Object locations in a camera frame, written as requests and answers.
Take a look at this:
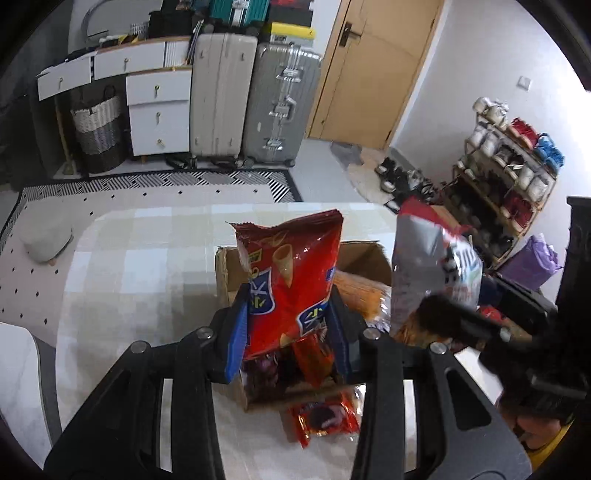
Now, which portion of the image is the red chocolate cookie packet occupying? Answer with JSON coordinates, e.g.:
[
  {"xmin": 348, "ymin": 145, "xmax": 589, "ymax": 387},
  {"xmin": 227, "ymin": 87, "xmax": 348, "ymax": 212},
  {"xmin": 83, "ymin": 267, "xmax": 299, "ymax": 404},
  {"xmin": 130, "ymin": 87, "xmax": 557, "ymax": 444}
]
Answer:
[{"xmin": 288, "ymin": 390, "xmax": 361, "ymax": 449}]

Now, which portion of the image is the person's right forearm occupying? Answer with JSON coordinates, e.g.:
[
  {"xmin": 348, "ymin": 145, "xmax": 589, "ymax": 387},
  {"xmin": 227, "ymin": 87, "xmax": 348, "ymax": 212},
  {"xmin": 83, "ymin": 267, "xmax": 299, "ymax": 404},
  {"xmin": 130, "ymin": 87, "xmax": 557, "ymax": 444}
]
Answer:
[{"xmin": 526, "ymin": 422, "xmax": 577, "ymax": 470}]

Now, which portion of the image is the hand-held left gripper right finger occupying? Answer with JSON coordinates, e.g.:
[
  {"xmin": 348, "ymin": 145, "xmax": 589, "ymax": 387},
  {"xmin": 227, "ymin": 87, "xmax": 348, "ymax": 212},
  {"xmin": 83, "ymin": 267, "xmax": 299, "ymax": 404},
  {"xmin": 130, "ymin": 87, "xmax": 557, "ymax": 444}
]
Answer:
[{"xmin": 325, "ymin": 288, "xmax": 532, "ymax": 480}]

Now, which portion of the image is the white suitcase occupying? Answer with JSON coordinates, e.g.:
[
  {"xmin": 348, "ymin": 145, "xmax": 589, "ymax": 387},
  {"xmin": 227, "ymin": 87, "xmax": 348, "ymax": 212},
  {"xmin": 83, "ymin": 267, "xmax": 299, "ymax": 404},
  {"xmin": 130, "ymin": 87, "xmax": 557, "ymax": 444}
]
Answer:
[{"xmin": 189, "ymin": 32, "xmax": 259, "ymax": 162}]

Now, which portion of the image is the wooden door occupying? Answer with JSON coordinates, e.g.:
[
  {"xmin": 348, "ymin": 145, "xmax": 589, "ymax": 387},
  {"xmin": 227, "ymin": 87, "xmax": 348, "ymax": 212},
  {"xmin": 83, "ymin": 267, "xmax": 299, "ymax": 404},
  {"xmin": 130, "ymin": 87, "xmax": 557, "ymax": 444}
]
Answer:
[{"xmin": 307, "ymin": 0, "xmax": 446, "ymax": 151}]

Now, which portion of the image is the woven laundry basket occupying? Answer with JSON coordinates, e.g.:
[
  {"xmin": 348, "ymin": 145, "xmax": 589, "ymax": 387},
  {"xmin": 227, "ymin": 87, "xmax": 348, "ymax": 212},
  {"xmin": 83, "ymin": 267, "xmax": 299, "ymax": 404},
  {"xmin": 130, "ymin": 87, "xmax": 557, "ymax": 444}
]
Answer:
[{"xmin": 69, "ymin": 85, "xmax": 130, "ymax": 174}]

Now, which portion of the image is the white drawer desk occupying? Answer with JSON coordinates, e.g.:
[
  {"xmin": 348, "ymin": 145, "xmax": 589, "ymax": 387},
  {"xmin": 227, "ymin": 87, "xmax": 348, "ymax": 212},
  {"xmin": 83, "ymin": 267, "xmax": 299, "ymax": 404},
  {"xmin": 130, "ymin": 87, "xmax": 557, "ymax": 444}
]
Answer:
[{"xmin": 37, "ymin": 36, "xmax": 195, "ymax": 158}]

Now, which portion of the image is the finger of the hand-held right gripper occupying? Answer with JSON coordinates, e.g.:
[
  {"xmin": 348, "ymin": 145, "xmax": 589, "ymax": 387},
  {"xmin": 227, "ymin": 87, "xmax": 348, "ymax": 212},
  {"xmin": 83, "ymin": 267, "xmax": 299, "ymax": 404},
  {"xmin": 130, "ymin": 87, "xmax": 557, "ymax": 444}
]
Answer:
[
  {"xmin": 482, "ymin": 274, "xmax": 559, "ymax": 324},
  {"xmin": 416, "ymin": 295, "xmax": 513, "ymax": 354}
]

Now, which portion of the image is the brown cardboard box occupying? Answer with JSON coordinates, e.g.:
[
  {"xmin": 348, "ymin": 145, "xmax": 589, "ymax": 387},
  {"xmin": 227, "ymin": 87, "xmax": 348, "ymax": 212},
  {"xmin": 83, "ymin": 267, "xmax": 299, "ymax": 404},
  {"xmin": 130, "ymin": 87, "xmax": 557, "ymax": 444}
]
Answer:
[{"xmin": 215, "ymin": 240, "xmax": 393, "ymax": 414}]

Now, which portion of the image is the wooden shoe rack with shoes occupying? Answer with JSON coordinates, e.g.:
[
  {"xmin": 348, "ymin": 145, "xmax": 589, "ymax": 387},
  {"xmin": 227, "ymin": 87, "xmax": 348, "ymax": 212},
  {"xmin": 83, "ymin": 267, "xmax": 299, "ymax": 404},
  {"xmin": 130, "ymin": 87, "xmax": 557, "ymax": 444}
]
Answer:
[{"xmin": 450, "ymin": 97, "xmax": 566, "ymax": 268}]

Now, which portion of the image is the purple bag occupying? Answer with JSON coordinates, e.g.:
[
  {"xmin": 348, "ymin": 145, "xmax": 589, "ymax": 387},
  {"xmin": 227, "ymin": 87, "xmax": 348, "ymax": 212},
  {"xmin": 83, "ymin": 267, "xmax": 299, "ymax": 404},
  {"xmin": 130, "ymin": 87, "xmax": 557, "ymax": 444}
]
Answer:
[{"xmin": 499, "ymin": 233, "xmax": 566, "ymax": 291}]

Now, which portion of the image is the person's right hand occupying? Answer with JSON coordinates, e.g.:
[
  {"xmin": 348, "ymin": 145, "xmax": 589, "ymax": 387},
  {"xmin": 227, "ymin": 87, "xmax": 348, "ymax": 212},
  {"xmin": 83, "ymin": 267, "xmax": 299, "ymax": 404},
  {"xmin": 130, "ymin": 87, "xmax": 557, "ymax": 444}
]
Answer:
[{"xmin": 501, "ymin": 401, "xmax": 573, "ymax": 453}]

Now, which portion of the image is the silver suitcase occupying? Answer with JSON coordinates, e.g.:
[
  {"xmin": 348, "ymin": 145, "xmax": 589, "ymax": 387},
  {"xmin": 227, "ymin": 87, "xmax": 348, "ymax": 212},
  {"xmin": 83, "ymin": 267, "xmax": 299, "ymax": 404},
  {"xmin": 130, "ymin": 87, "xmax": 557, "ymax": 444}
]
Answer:
[{"xmin": 240, "ymin": 41, "xmax": 323, "ymax": 168}]

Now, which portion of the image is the grey floor cushion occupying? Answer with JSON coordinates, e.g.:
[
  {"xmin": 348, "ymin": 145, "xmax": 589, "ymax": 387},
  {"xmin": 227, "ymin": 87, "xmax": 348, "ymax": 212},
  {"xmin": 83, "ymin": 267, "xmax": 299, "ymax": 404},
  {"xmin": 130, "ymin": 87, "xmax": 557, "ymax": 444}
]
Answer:
[{"xmin": 18, "ymin": 215, "xmax": 75, "ymax": 264}]

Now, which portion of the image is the round mirror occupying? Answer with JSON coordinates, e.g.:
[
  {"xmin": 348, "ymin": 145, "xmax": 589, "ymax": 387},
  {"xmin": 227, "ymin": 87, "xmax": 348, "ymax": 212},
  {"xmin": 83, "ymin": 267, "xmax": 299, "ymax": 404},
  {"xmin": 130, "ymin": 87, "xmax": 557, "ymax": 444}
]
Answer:
[{"xmin": 81, "ymin": 0, "xmax": 153, "ymax": 40}]

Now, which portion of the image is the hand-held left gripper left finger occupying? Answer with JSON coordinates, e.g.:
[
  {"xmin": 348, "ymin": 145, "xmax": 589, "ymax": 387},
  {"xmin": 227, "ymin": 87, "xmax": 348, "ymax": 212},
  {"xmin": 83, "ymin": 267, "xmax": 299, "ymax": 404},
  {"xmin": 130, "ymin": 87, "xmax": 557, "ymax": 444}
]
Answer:
[{"xmin": 44, "ymin": 288, "xmax": 250, "ymax": 480}]

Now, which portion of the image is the checked tablecloth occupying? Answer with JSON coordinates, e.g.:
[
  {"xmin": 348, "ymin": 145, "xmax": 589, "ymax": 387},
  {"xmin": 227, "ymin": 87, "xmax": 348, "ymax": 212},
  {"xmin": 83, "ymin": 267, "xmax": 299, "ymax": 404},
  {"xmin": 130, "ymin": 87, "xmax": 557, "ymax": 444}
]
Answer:
[{"xmin": 55, "ymin": 203, "xmax": 504, "ymax": 480}]

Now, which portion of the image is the yellow box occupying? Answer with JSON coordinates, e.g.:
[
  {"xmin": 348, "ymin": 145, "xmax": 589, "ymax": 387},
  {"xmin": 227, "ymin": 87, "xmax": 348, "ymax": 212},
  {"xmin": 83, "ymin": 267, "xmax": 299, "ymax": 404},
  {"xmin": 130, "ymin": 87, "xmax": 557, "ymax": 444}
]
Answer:
[{"xmin": 270, "ymin": 22, "xmax": 317, "ymax": 40}]

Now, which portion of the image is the red cone snack bag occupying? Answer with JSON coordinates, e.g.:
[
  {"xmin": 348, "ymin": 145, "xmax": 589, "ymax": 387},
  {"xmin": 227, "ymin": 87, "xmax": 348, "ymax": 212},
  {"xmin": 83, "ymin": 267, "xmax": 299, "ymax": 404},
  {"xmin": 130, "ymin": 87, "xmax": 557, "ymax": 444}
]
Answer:
[{"xmin": 226, "ymin": 209, "xmax": 345, "ymax": 361}]

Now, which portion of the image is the white red noodle packet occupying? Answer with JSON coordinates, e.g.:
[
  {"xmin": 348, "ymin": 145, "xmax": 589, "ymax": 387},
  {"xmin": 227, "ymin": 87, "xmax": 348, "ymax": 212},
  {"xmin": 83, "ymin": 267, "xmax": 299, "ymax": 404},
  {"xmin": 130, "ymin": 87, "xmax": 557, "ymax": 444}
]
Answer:
[{"xmin": 390, "ymin": 198, "xmax": 485, "ymax": 344}]

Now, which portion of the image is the group of shoes on floor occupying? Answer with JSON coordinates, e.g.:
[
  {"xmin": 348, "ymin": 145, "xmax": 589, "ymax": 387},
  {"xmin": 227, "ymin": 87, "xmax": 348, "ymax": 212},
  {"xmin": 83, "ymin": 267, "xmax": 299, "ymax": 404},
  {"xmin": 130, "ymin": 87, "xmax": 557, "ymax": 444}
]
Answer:
[{"xmin": 374, "ymin": 157, "xmax": 439, "ymax": 208}]

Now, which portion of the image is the green suitcase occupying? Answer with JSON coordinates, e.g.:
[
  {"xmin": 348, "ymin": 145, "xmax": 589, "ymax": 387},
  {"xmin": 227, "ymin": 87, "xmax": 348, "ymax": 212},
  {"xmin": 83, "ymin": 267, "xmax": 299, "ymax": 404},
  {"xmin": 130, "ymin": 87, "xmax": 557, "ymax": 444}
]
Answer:
[{"xmin": 208, "ymin": 0, "xmax": 271, "ymax": 24}]

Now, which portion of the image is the small red snack packet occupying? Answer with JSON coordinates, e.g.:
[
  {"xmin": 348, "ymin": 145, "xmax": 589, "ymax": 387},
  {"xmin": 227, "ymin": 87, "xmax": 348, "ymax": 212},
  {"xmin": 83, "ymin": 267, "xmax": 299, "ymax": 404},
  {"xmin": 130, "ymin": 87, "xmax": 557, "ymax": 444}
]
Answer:
[{"xmin": 293, "ymin": 332, "xmax": 335, "ymax": 388}]

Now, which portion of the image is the black door handle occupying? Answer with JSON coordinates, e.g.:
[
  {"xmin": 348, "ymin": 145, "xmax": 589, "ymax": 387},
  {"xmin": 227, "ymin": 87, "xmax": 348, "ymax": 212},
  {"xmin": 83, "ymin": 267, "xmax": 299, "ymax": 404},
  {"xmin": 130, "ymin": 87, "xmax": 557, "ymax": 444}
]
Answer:
[{"xmin": 339, "ymin": 22, "xmax": 363, "ymax": 47}]

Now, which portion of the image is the wooden stick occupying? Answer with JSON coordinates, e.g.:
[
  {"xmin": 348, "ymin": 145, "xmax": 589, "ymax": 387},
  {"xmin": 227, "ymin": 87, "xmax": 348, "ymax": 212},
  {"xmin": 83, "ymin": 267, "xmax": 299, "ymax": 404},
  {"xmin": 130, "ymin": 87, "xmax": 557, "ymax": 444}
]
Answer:
[{"xmin": 54, "ymin": 97, "xmax": 77, "ymax": 174}]

